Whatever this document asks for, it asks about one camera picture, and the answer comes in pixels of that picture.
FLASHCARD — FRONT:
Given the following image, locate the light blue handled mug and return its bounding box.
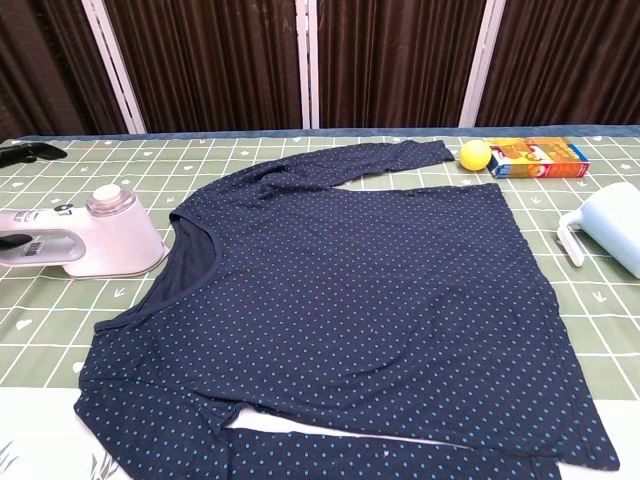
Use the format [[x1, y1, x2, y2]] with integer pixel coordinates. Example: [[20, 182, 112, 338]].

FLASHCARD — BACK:
[[556, 181, 640, 281]]

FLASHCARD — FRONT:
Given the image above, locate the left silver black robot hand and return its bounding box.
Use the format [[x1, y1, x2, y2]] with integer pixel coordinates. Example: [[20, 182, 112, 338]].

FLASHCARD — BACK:
[[0, 141, 69, 250]]

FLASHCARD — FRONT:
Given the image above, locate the white handheld steam iron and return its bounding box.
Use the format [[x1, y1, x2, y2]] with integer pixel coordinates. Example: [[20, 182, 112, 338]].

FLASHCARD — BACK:
[[0, 184, 169, 281]]

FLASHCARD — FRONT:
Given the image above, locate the yellow ball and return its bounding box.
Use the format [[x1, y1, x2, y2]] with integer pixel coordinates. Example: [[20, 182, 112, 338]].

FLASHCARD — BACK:
[[458, 139, 494, 174]]

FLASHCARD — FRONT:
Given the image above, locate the navy polka dot shirt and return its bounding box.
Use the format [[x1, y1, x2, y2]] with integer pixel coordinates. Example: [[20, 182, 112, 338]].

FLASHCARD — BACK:
[[73, 139, 622, 480]]

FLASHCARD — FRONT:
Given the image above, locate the green grid tablecloth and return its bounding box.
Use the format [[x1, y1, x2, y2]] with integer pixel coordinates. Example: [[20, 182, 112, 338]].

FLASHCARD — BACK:
[[0, 131, 640, 480]]

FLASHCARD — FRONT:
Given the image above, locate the brown curtain screen panel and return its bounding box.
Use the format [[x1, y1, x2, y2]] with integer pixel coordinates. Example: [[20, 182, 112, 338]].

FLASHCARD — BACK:
[[304, 0, 507, 130], [82, 0, 314, 135], [459, 0, 640, 129], [0, 0, 147, 144]]

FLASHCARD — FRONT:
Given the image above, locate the dark teal table padding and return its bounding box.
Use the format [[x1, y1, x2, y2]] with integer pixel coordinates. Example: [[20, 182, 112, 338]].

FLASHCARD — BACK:
[[19, 124, 640, 142]]

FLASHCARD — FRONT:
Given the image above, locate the orange blue snack box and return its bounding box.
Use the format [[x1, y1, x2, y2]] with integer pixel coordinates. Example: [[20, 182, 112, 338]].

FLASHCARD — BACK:
[[483, 136, 592, 180]]

